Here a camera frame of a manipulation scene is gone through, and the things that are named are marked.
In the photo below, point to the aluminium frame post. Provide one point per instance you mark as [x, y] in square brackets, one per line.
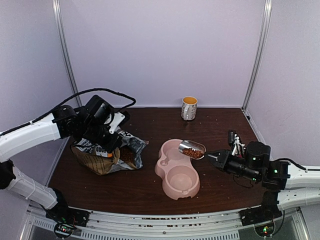
[263, 35]
[63, 43]

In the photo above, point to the silver metal scoop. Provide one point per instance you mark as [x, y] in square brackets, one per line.
[192, 149]

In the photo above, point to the pink double pet bowl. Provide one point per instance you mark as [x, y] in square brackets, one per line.
[179, 178]

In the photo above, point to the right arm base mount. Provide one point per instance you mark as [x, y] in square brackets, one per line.
[266, 220]

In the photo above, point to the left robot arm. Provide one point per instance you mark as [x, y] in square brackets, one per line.
[96, 122]

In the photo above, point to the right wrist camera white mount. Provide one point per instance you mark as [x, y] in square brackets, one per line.
[234, 141]

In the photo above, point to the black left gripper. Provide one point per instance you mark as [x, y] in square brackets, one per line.
[116, 141]

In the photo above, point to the left aluminium frame post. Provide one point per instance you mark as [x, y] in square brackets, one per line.
[63, 43]

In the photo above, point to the floral ceramic mug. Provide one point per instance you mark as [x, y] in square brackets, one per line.
[189, 108]

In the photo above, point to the right aluminium frame post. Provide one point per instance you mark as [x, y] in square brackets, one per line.
[263, 35]

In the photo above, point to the front aluminium rail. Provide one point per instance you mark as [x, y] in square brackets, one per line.
[224, 225]

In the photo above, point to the brown kibble pet food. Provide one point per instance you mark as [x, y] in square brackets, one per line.
[126, 154]

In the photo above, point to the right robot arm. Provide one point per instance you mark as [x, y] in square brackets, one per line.
[287, 183]

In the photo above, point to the brown pet food bag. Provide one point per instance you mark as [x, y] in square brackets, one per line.
[98, 160]

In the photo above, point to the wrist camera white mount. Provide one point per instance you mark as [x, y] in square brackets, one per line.
[116, 120]
[234, 141]

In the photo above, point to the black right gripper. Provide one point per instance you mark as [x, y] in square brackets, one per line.
[223, 161]

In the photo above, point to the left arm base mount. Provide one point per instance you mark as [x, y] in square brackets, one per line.
[67, 222]

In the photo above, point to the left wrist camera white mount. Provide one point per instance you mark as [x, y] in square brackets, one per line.
[116, 120]

